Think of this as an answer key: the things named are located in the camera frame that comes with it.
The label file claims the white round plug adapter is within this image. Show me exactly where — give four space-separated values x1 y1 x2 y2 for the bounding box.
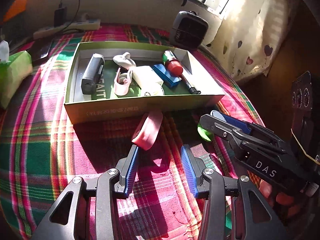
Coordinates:
140 83 165 96

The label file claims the white wall charger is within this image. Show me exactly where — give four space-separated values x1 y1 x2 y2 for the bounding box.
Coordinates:
132 66 163 88

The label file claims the white computer mouse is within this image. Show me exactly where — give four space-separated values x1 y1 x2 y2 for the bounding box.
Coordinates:
113 52 136 70

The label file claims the black phone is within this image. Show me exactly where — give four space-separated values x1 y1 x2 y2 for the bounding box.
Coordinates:
28 38 53 65

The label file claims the green white cardboard box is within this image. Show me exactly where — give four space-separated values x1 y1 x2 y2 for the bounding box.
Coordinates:
65 42 225 125

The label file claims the brown bottle red cap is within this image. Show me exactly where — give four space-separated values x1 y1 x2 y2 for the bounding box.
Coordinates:
162 50 183 76

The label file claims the green tissue pack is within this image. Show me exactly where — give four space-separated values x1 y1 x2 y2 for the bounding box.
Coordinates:
0 41 33 109

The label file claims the black small fan heater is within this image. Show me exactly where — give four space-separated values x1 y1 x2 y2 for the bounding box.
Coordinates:
169 11 209 50

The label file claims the black charger with cable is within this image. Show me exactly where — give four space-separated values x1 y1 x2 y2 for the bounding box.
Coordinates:
54 0 81 34

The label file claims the long black tube case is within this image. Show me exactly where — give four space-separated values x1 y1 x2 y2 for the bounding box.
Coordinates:
180 74 201 95

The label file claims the orange tray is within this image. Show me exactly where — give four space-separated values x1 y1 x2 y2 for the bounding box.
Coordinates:
1 0 27 23

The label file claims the green round disc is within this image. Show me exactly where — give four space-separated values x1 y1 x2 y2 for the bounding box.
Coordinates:
197 123 214 142

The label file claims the person's right hand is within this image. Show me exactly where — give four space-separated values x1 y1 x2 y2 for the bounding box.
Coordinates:
259 180 302 219

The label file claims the blue usb stick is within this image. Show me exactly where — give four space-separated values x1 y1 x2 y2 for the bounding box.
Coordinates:
151 64 181 88

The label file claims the pink strap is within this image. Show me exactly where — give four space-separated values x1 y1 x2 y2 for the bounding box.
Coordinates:
131 109 164 151

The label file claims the white power strip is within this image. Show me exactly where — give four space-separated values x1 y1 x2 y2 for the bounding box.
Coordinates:
33 19 101 40

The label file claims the heart pattern curtain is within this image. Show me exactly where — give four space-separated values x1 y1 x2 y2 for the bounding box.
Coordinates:
210 0 299 83

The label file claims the black rectangular power bank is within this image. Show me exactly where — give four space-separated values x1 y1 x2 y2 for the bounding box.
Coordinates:
81 53 105 95

